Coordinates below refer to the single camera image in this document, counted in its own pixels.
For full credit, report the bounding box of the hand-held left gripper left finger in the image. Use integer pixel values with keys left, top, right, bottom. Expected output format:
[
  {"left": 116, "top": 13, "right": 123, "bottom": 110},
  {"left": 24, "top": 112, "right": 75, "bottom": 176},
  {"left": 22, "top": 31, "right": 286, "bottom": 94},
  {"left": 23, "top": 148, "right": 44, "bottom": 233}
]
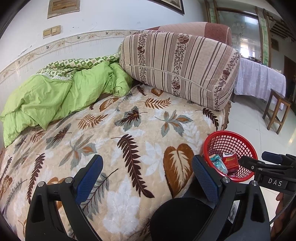
[{"left": 25, "top": 154, "right": 104, "bottom": 241}]

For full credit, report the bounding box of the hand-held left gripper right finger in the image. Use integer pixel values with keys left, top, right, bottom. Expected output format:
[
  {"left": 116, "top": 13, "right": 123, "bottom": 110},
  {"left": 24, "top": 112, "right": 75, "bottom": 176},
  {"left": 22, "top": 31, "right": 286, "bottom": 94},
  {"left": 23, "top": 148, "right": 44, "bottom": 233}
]
[{"left": 192, "top": 155, "right": 271, "bottom": 241}]

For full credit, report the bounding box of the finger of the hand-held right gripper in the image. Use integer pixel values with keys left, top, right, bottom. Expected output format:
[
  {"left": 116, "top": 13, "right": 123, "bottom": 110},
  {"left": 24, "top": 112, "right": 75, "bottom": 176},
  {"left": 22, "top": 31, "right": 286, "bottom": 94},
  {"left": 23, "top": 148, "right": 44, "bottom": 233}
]
[
  {"left": 238, "top": 156, "right": 264, "bottom": 173},
  {"left": 262, "top": 151, "right": 296, "bottom": 166}
]

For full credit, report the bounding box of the red plastic basket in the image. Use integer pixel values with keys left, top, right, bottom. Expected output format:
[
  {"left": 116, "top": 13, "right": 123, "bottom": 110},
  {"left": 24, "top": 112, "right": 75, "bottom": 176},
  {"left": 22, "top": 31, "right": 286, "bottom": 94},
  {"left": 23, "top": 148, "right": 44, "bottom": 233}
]
[{"left": 203, "top": 131, "right": 258, "bottom": 181}]

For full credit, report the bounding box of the red packet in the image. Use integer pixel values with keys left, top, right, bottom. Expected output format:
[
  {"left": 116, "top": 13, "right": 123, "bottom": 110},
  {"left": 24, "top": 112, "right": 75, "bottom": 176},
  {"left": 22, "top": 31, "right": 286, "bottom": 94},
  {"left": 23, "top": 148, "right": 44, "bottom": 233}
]
[{"left": 222, "top": 151, "right": 240, "bottom": 173}]

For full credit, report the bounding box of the teal cartoon box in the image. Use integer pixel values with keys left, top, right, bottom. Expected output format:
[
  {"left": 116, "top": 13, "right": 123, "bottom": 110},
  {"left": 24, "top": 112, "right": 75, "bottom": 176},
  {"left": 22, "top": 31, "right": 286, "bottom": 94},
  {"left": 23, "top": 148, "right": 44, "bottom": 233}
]
[{"left": 209, "top": 155, "right": 228, "bottom": 174}]

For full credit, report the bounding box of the person's right hand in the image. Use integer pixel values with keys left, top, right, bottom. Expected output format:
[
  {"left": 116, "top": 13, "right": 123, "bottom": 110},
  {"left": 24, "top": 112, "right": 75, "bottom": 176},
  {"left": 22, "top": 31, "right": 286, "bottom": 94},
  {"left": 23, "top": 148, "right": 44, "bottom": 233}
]
[{"left": 276, "top": 192, "right": 286, "bottom": 209}]

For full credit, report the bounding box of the dark round object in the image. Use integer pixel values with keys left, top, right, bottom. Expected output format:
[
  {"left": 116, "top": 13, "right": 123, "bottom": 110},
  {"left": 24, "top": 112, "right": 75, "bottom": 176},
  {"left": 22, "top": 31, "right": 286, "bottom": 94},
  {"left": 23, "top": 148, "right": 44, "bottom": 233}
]
[{"left": 150, "top": 197, "right": 233, "bottom": 241}]

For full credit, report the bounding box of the wooden stool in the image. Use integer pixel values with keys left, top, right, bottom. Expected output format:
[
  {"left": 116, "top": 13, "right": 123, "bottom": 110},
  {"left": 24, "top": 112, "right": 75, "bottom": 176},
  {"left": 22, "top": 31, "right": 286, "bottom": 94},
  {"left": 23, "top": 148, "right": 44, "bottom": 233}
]
[{"left": 262, "top": 89, "right": 292, "bottom": 135}]

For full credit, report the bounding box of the leaf print blanket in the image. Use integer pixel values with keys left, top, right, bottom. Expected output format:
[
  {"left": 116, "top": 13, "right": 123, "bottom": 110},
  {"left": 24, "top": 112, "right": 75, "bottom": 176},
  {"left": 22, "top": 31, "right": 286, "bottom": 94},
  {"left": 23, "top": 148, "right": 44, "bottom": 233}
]
[{"left": 0, "top": 83, "right": 226, "bottom": 241}]

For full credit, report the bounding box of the dark wooden door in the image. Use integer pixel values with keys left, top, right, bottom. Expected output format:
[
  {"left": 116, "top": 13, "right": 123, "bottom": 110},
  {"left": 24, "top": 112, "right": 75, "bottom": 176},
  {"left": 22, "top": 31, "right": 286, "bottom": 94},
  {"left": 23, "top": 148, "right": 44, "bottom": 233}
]
[{"left": 283, "top": 56, "right": 296, "bottom": 105}]

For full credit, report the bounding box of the table with white lace cloth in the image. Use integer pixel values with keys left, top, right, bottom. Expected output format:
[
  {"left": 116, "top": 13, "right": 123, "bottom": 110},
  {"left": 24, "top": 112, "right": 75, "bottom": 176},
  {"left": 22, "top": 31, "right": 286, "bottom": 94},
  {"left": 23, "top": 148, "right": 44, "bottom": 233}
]
[{"left": 233, "top": 57, "right": 287, "bottom": 109}]

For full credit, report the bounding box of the plain green quilt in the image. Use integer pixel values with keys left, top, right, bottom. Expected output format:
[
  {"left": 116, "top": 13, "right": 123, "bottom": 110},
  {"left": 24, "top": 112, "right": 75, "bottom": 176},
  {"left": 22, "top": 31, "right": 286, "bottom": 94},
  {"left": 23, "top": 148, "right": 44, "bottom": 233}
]
[{"left": 0, "top": 61, "right": 134, "bottom": 147}]

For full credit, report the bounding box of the green patterned quilt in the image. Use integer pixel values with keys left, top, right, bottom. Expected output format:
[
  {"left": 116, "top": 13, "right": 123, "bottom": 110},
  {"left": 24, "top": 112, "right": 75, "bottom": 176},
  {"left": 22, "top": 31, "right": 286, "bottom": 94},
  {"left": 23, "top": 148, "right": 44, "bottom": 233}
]
[{"left": 37, "top": 53, "right": 121, "bottom": 80}]

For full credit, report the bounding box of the striped floral cushion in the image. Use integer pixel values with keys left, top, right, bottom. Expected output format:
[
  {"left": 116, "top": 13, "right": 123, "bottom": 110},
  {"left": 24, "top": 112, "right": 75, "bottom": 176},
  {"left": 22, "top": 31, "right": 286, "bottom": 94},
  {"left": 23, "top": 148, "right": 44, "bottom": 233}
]
[{"left": 119, "top": 31, "right": 240, "bottom": 112}]

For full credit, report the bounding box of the wooden lattice panel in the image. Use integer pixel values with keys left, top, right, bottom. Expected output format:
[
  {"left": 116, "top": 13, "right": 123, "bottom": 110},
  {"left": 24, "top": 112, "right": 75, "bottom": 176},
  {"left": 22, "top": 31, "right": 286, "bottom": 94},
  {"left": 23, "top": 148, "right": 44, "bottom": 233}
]
[{"left": 270, "top": 14, "right": 292, "bottom": 42}]

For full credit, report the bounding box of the wooden framed glass partition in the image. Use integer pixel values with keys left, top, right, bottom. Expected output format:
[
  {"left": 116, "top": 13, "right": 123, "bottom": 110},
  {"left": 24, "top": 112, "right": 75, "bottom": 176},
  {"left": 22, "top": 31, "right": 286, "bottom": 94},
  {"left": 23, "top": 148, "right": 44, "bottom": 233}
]
[{"left": 205, "top": 0, "right": 272, "bottom": 67}]

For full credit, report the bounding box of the pink upholstered headboard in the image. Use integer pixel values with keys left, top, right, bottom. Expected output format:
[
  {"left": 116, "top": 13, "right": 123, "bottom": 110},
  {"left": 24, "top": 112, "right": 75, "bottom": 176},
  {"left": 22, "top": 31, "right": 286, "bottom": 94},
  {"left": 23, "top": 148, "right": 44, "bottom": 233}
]
[{"left": 141, "top": 22, "right": 232, "bottom": 47}]

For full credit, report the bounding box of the carved wooden bed frame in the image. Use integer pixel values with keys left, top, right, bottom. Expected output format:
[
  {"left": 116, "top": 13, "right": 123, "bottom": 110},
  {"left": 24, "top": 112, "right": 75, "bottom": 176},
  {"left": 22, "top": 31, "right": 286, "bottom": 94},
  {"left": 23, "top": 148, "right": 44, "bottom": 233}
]
[{"left": 221, "top": 100, "right": 233, "bottom": 130}]

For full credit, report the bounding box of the beige wall switch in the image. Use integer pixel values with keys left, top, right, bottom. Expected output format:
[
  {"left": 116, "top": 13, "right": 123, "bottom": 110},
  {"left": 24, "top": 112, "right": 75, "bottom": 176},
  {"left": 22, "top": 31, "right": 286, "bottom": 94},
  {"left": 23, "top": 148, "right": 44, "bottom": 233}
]
[{"left": 43, "top": 25, "right": 62, "bottom": 39}]

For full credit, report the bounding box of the framed wall plaque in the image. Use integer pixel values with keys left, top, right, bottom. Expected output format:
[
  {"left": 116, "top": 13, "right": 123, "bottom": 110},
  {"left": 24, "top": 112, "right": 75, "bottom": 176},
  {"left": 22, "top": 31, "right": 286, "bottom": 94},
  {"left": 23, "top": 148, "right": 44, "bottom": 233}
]
[{"left": 47, "top": 0, "right": 81, "bottom": 19}]

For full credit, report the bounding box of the dark framed wall picture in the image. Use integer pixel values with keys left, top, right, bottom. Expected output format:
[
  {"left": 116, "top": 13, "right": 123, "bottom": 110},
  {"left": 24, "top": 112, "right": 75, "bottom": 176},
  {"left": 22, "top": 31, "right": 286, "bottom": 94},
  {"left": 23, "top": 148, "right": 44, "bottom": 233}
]
[{"left": 159, "top": 0, "right": 185, "bottom": 15}]

